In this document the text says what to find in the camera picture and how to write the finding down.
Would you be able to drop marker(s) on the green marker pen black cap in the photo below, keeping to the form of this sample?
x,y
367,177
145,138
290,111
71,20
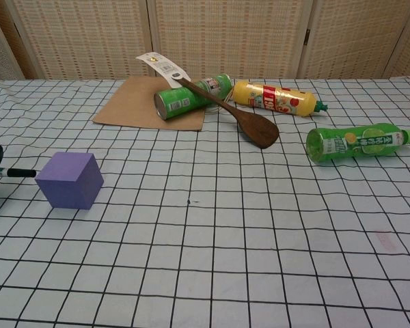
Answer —
x,y
17,172

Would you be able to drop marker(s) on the purple foam cube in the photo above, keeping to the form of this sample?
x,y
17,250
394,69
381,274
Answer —
x,y
68,181

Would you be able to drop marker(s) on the white black grid tablecloth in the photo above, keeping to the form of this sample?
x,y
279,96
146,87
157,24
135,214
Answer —
x,y
205,239

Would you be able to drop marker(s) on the brown cardboard sheet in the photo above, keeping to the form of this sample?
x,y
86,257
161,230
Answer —
x,y
133,102

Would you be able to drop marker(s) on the white paper price tag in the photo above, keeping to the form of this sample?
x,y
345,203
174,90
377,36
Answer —
x,y
162,66

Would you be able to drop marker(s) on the green cylindrical chip can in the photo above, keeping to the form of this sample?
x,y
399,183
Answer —
x,y
188,99

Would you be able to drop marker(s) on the dark wooden spatula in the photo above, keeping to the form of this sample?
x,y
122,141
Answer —
x,y
256,128

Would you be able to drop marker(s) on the yellow dish soap bottle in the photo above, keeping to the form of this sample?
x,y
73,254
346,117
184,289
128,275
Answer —
x,y
273,99

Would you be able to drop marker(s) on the brass screen hinge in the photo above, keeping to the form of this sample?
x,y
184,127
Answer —
x,y
307,36

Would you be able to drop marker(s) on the green lime drink bottle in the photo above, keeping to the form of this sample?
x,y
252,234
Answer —
x,y
355,143

